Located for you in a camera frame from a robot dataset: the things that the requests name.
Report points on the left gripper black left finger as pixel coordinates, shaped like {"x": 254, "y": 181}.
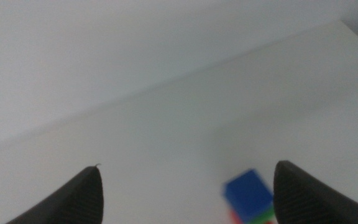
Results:
{"x": 76, "y": 202}

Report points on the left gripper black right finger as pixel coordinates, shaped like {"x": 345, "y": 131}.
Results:
{"x": 306, "y": 202}

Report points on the green cube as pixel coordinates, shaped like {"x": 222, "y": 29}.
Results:
{"x": 264, "y": 216}

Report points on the blue cube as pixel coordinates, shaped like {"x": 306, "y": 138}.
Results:
{"x": 249, "y": 196}

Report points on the red cube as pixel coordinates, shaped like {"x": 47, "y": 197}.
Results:
{"x": 235, "y": 217}

